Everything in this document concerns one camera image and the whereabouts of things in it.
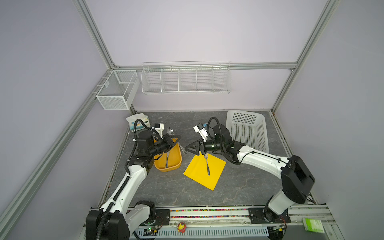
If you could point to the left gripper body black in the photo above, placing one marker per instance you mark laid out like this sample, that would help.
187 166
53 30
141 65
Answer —
163 145

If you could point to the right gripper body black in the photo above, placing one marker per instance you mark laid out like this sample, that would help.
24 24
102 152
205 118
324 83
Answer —
212 146

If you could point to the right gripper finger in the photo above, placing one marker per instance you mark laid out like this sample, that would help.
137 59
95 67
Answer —
196 145
195 152

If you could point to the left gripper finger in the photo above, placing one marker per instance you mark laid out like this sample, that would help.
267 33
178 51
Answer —
182 149
174 139

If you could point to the silver fork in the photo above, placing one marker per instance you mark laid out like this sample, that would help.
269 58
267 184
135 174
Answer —
207 164

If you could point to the yellow paper napkin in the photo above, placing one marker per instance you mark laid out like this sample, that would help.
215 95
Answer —
207 176

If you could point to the white perforated plastic basket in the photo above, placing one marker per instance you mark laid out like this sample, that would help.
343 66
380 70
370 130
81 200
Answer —
248 128

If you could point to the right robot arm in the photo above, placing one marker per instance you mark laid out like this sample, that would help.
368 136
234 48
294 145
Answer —
297 179

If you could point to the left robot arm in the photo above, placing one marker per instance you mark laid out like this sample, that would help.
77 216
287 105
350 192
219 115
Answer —
113 220

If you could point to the orange plastic tray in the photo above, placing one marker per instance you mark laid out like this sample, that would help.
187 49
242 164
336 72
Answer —
175 160

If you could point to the red emergency stop button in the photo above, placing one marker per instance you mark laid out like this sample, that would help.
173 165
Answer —
181 227

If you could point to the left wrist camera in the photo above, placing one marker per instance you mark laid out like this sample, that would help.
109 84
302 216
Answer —
159 127

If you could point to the white wire shelf basket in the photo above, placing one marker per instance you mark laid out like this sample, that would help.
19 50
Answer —
192 77

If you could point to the white mesh wall box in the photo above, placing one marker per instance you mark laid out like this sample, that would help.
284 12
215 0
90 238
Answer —
118 90

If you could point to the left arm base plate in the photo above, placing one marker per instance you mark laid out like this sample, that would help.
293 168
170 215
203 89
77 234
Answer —
161 217

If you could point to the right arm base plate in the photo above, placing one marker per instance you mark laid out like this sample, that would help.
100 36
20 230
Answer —
260 215

